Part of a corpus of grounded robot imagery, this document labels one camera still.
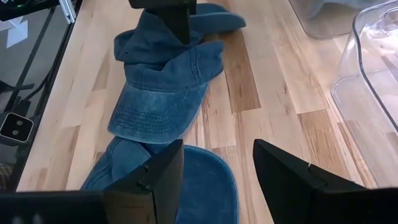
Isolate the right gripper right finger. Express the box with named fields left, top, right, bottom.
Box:
left=252, top=139, right=368, bottom=224

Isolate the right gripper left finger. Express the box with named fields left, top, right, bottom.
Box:
left=104, top=139, right=185, bottom=224

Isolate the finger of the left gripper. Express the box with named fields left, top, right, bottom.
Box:
left=146, top=7, right=191, bottom=44

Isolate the dark blue denim cap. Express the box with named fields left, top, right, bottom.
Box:
left=113, top=2, right=247, bottom=66

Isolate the clear plastic bin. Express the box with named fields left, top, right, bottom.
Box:
left=288, top=0, right=386, bottom=40
left=330, top=0, right=398, bottom=189

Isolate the black box with white rim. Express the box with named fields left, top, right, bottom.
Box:
left=0, top=111, right=34, bottom=144

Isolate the navy cap with strap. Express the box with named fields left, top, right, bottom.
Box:
left=80, top=136, right=241, bottom=224

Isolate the silver aluminium bracket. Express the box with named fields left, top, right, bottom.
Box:
left=58, top=0, right=77, bottom=24

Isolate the black aluminium frame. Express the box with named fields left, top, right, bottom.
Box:
left=0, top=0, right=83, bottom=191

